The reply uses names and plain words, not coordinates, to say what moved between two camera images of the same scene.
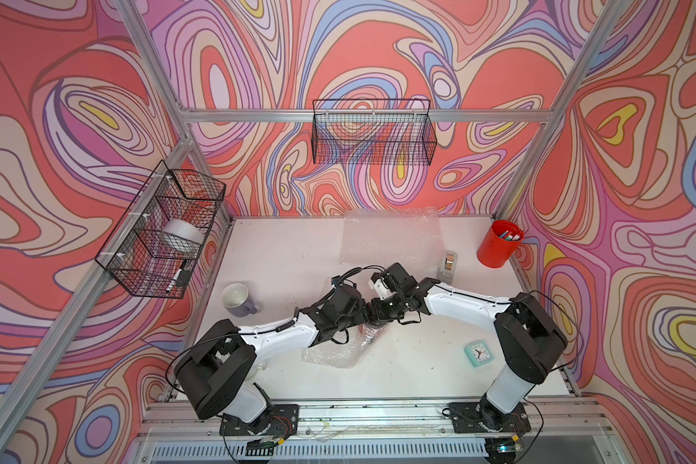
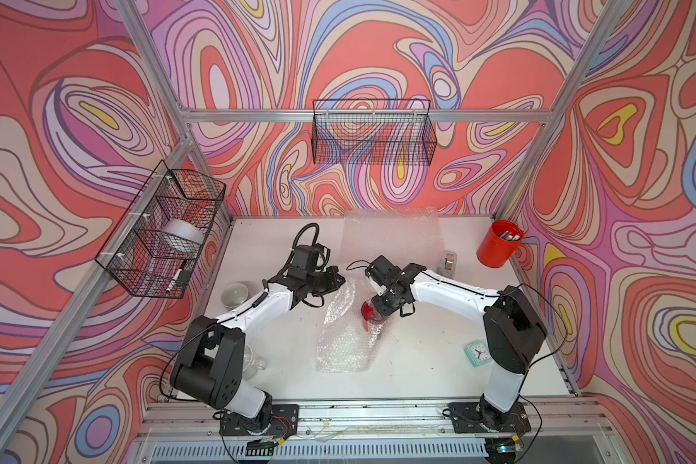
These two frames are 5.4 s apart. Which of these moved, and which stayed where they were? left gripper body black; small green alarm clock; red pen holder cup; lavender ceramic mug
Moved: left gripper body black
Stayed: red pen holder cup; small green alarm clock; lavender ceramic mug
